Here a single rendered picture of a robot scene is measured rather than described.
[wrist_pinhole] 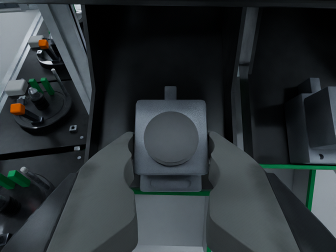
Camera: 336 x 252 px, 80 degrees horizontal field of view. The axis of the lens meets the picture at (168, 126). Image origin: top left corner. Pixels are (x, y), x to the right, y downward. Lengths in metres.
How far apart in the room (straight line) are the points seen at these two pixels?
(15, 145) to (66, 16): 0.44
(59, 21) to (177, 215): 0.30
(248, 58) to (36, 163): 0.47
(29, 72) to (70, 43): 0.58
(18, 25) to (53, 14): 1.18
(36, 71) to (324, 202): 0.89
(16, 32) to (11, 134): 0.78
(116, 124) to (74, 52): 0.08
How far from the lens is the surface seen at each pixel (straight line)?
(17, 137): 0.60
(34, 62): 0.82
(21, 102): 0.53
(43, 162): 0.53
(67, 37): 0.21
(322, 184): 0.68
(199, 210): 0.35
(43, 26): 1.03
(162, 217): 0.36
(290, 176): 0.40
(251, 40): 0.22
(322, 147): 0.20
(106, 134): 0.21
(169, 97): 0.17
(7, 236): 0.46
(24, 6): 1.52
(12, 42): 1.24
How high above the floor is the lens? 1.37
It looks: 53 degrees down
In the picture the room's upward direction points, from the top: 1 degrees clockwise
